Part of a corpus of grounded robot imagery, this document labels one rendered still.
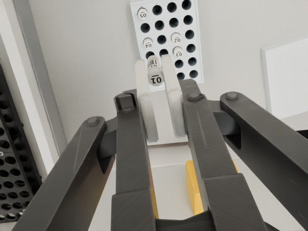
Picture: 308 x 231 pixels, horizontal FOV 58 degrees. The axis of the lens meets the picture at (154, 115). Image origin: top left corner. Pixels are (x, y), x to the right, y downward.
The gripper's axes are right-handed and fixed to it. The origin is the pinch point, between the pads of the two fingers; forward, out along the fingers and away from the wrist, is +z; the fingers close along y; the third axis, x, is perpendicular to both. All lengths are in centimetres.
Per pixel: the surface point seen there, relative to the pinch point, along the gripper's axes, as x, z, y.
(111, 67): -5.3, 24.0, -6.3
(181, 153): -23.4, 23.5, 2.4
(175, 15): 1.1, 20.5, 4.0
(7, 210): -17.2, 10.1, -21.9
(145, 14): 2.1, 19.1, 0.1
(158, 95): -11.3, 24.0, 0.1
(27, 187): -14.0, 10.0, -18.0
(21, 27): 4.0, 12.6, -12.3
